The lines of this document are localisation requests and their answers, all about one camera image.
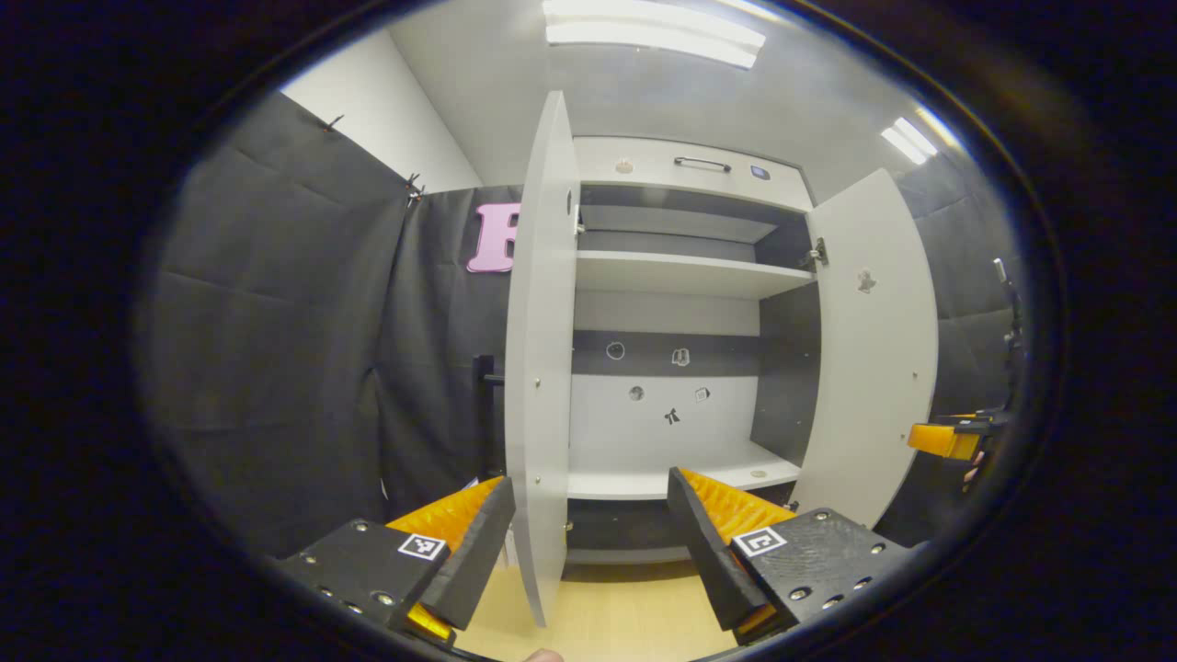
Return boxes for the small ceiling light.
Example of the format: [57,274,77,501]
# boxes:
[881,115,939,166]

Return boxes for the black backdrop cloth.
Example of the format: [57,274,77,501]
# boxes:
[138,92,1026,562]

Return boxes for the white cabinet drawer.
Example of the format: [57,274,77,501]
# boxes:
[572,136,817,211]

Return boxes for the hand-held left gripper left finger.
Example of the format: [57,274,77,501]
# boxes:
[276,476,518,649]

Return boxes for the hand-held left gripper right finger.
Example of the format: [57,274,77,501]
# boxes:
[667,467,920,646]

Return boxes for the white cabinet shelf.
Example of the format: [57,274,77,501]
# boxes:
[577,250,817,300]
[579,204,778,245]
[567,441,801,502]

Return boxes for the white shoe cabinet door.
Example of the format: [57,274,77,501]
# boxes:
[504,90,582,628]
[791,168,939,530]

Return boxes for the long ceiling light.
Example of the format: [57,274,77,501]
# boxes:
[543,0,767,70]

